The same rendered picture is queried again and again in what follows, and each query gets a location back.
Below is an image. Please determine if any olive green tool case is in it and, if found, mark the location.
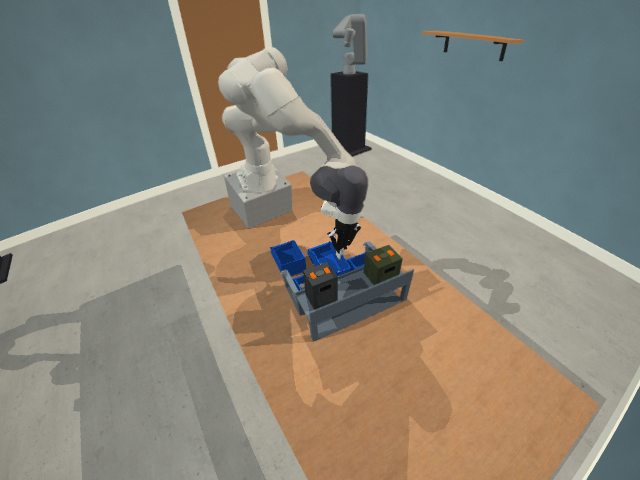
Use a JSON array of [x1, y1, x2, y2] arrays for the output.
[[364, 245, 403, 285]]

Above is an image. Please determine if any blue open-front bin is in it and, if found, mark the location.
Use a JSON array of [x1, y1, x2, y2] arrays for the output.
[[292, 275, 304, 291], [346, 252, 367, 271], [307, 241, 351, 276], [270, 240, 306, 276]]

